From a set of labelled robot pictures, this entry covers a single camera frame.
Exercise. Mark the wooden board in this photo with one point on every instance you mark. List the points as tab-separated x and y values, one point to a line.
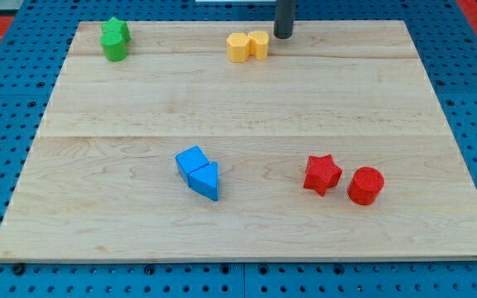
100	183

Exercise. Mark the yellow hexagon block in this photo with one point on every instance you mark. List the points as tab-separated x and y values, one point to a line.
237	47

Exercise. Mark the blue triangle block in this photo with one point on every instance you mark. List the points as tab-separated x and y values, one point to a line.
205	181

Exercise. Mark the blue cube block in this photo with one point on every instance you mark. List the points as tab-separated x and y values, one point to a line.
190	160

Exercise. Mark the red star block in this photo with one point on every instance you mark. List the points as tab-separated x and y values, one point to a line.
321	174

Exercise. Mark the yellow heart block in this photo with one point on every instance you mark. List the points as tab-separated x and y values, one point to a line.
259	44

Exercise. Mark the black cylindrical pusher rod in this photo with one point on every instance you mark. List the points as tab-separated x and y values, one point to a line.
284	18

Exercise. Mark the red cylinder block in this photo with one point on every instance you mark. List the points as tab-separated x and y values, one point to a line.
365	185

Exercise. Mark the green cylinder block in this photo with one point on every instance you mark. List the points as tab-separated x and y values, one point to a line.
114	46

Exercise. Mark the green star block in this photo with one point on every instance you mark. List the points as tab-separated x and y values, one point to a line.
115	25

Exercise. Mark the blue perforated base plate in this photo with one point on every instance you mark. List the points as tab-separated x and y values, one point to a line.
32	52

